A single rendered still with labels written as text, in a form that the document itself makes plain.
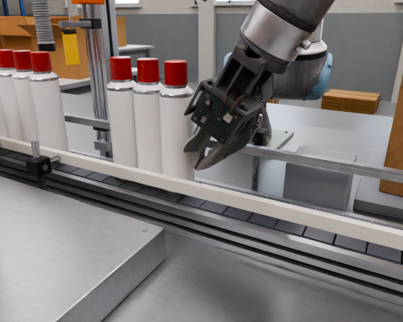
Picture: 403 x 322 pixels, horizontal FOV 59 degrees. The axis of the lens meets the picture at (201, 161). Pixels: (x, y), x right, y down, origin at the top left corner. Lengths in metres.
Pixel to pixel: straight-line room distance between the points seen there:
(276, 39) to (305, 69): 0.49
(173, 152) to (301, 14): 0.26
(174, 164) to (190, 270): 0.16
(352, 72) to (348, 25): 0.68
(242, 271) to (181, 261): 0.08
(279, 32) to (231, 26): 6.07
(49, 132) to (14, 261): 0.32
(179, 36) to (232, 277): 6.62
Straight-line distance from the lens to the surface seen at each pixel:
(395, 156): 0.70
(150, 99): 0.55
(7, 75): 0.80
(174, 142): 0.54
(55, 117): 0.73
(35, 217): 0.56
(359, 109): 4.92
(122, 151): 0.61
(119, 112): 0.59
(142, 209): 0.58
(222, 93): 0.43
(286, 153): 0.53
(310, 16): 0.42
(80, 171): 0.69
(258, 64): 0.41
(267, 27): 0.42
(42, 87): 0.72
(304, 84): 0.91
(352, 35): 5.94
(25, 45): 2.81
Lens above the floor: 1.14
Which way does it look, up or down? 22 degrees down
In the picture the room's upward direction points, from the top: straight up
